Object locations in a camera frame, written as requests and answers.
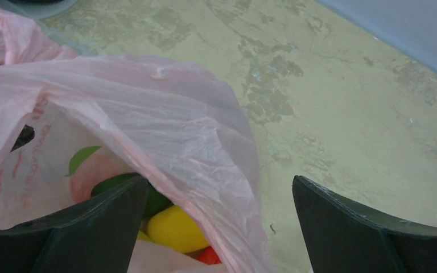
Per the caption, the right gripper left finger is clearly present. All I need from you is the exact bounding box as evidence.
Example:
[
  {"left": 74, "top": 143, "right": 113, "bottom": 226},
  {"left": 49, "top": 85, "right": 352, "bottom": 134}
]
[{"left": 0, "top": 176, "right": 148, "bottom": 272}]

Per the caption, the green fake fruit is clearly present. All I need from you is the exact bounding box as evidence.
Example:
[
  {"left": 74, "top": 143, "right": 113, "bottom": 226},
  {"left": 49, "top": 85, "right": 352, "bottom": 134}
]
[{"left": 90, "top": 172, "right": 172, "bottom": 218}]

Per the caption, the yellow fake fruit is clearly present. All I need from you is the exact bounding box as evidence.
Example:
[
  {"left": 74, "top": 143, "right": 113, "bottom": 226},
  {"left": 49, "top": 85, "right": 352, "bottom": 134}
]
[{"left": 137, "top": 205, "right": 210, "bottom": 254}]

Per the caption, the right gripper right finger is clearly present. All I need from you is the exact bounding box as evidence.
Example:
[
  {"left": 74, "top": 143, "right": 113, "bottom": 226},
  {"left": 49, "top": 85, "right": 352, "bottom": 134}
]
[{"left": 292, "top": 176, "right": 437, "bottom": 272}]

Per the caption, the pink plastic bag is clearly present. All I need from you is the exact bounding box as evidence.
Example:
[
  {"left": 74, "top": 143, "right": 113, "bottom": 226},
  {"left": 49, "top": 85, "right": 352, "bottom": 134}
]
[{"left": 0, "top": 9, "right": 275, "bottom": 272}]

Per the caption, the red fake fruit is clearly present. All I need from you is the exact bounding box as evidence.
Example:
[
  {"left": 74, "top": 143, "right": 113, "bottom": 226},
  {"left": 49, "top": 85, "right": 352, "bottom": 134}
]
[{"left": 196, "top": 246, "right": 222, "bottom": 265}]

